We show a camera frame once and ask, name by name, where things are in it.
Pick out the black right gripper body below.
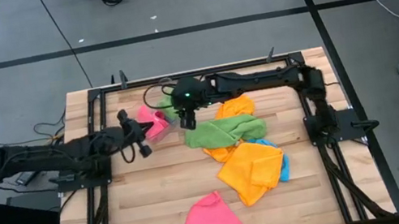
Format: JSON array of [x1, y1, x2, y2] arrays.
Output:
[[169, 73, 212, 114]]

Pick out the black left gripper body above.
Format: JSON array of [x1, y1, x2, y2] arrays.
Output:
[[116, 115, 148, 150]]

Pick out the clear plastic bin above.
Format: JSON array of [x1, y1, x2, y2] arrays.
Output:
[[116, 73, 199, 149]]

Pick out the green microfiber towel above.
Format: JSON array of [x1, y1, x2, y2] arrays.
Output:
[[157, 93, 182, 124], [182, 110, 270, 155]]

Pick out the orange microfiber towel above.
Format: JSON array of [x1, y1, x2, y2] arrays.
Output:
[[212, 136, 293, 212], [194, 93, 264, 166]]

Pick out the blue microfiber towel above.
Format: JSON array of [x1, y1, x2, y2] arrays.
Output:
[[247, 133, 294, 188]]

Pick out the black power adapter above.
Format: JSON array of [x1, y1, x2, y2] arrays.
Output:
[[14, 168, 43, 189]]

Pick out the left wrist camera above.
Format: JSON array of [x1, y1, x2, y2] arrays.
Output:
[[115, 107, 131, 124]]

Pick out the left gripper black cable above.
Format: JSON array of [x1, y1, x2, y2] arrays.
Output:
[[118, 142, 139, 166]]

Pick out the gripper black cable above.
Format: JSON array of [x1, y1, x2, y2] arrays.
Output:
[[118, 142, 139, 166], [140, 80, 180, 114]]

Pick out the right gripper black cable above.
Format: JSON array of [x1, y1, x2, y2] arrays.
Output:
[[140, 80, 180, 114]]

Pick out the yellow cable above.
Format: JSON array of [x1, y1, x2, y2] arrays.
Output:
[[41, 131, 67, 145]]

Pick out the long black floor cable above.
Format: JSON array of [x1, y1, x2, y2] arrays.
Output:
[[36, 0, 94, 96]]

